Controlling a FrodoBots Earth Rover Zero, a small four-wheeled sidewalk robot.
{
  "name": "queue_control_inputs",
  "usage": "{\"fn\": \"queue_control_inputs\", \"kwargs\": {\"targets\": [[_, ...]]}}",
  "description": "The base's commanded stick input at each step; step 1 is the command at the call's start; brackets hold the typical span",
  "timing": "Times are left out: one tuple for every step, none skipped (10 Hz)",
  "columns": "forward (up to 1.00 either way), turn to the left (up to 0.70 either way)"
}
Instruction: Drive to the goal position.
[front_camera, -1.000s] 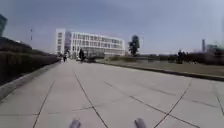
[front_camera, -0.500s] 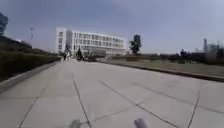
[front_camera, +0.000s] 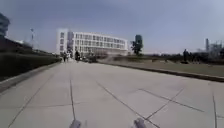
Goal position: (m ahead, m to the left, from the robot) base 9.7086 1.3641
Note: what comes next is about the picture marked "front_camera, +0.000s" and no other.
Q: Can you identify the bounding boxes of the grey concrete slab pavement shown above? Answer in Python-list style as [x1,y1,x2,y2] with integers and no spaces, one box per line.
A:
[0,59,224,128]

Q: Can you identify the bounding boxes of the white long building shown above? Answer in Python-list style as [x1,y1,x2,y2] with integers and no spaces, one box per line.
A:
[55,28,129,57]

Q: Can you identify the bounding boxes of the dark tree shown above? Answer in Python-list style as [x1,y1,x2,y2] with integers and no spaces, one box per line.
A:
[130,34,144,56]

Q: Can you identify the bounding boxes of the group of people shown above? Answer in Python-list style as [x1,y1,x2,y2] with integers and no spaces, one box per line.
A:
[60,49,82,63]

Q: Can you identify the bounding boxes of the robot's own part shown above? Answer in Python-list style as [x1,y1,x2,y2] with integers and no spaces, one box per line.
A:
[68,119,82,128]
[133,118,147,128]

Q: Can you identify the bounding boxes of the grass strip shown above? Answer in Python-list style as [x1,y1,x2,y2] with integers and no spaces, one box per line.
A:
[98,58,224,78]

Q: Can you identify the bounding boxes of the pole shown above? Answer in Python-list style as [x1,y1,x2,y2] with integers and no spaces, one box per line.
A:
[29,27,36,48]

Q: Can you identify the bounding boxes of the row of bushes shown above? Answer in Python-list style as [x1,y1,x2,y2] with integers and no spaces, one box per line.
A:
[146,48,224,65]

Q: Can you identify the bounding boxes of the dark green hedge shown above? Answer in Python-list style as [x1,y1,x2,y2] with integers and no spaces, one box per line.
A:
[0,51,63,81]

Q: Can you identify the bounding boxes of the tall narrow tower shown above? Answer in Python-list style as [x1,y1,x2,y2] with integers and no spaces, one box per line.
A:
[204,37,210,53]

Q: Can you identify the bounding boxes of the tall glass building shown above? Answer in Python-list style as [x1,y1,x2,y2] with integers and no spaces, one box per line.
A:
[0,12,11,38]

